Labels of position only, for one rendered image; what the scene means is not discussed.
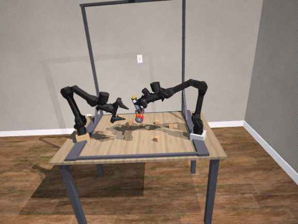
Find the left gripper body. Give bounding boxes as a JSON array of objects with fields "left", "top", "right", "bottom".
[{"left": 141, "top": 93, "right": 155, "bottom": 108}]

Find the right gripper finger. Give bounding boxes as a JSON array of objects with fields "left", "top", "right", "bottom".
[
  {"left": 115, "top": 115, "right": 126, "bottom": 122},
  {"left": 119, "top": 101, "right": 129, "bottom": 110}
]

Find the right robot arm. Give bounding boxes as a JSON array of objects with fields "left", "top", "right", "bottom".
[{"left": 60, "top": 85, "right": 109, "bottom": 136}]

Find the grey metal overhead frame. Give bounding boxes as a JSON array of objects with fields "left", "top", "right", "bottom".
[{"left": 79, "top": 0, "right": 188, "bottom": 124}]

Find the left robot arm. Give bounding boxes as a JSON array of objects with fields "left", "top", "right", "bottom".
[{"left": 142, "top": 79, "right": 208, "bottom": 135}]

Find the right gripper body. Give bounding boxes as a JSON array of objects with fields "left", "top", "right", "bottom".
[{"left": 105, "top": 98, "right": 122, "bottom": 123}]

